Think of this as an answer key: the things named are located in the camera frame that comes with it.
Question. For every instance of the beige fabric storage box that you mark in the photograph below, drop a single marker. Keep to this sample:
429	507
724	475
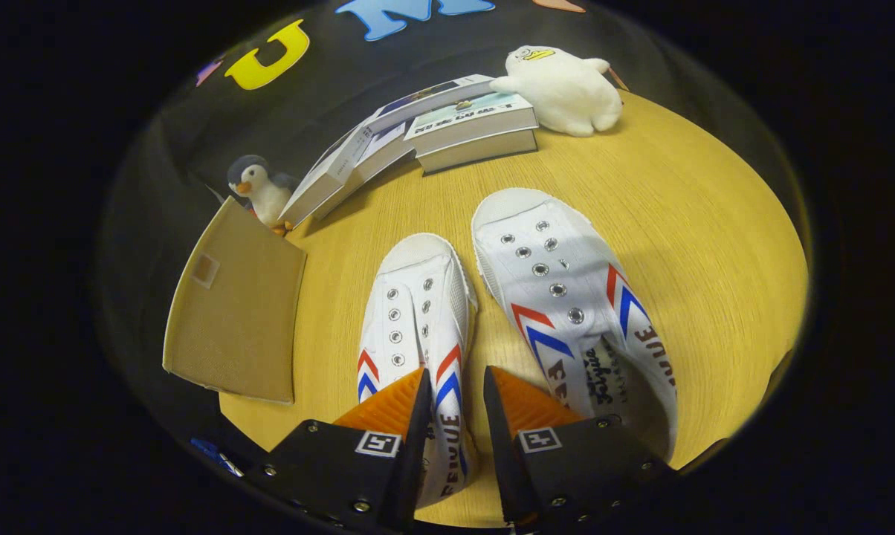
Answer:
239	327

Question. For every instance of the white duck plush toy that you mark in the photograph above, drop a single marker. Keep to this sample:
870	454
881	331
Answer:
566	93

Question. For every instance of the grey penguin plush toy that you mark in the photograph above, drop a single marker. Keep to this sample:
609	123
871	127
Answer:
265	197

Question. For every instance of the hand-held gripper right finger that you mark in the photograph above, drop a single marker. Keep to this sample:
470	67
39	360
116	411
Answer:
498	446

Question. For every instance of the plain white book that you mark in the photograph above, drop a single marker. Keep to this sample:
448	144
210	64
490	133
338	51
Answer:
377	160

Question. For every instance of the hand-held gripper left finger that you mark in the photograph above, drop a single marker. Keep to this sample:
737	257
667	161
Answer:
416	446

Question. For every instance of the portrait cover white book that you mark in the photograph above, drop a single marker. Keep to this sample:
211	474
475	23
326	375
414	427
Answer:
328	174

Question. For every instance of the white striped canvas shoe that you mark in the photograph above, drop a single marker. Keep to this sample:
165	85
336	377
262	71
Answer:
418	312
551	267

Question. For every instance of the teal cover thick book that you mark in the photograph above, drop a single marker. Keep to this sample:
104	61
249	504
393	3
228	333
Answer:
466	122

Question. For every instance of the blue cover white book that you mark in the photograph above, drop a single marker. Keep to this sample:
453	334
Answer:
433	100

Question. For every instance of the black backdrop cloth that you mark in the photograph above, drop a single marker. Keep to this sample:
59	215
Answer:
418	52

